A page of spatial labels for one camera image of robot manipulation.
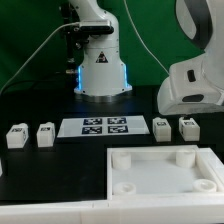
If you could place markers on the white square tabletop part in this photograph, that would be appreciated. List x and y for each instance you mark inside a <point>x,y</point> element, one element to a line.
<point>163,170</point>

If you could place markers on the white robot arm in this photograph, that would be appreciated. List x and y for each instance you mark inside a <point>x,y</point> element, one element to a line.
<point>193,86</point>

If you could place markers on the white sheet with markers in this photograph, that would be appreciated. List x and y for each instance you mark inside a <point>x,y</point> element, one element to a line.
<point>103,126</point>

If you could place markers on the black camera on stand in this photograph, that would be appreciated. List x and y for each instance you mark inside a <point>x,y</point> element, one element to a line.
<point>77,37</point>

